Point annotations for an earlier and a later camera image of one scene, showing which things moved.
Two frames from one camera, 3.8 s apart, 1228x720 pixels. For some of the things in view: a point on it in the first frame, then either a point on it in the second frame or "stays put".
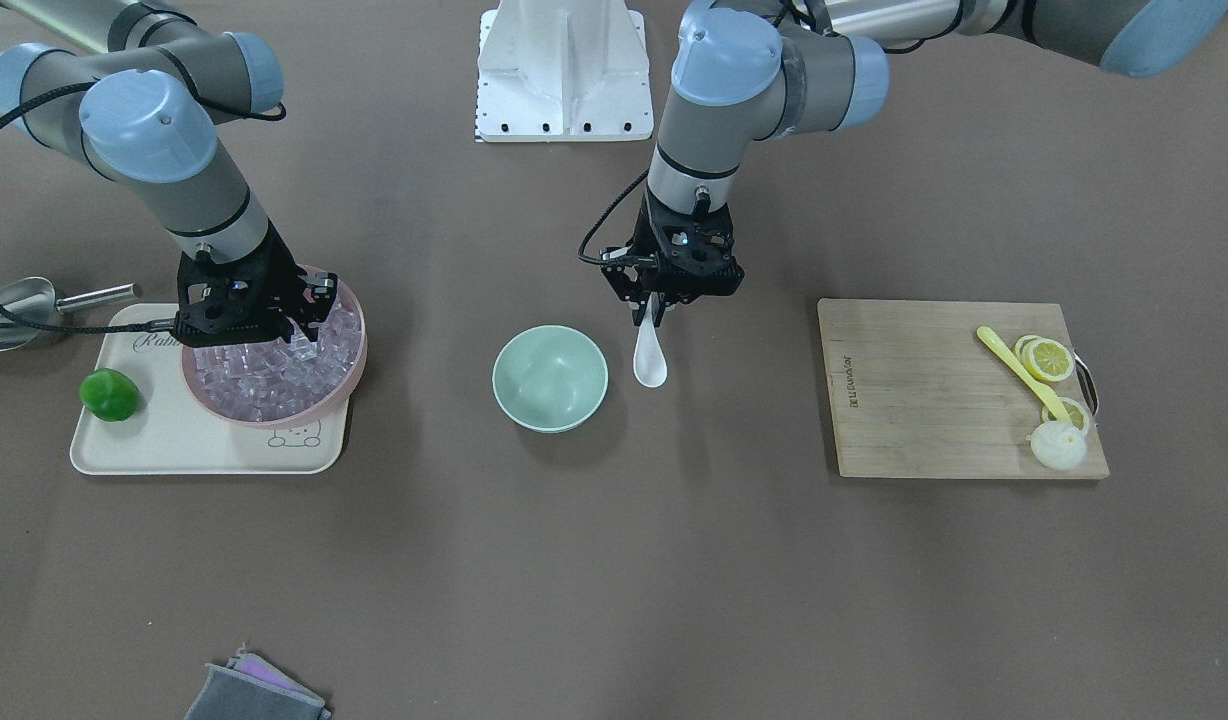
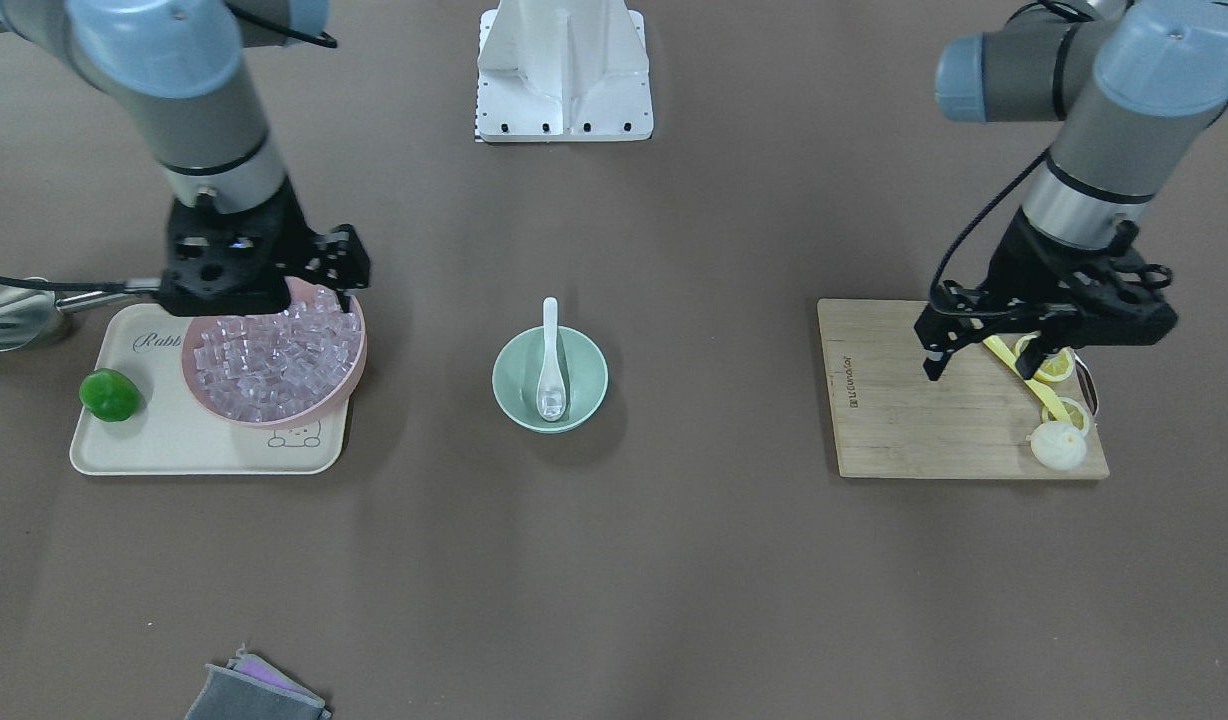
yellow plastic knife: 1022,370 stays put
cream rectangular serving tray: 172,432 stays put
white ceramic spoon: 650,360 to 551,396
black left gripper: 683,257 to 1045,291
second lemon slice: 1077,416 stays put
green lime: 109,394 stays put
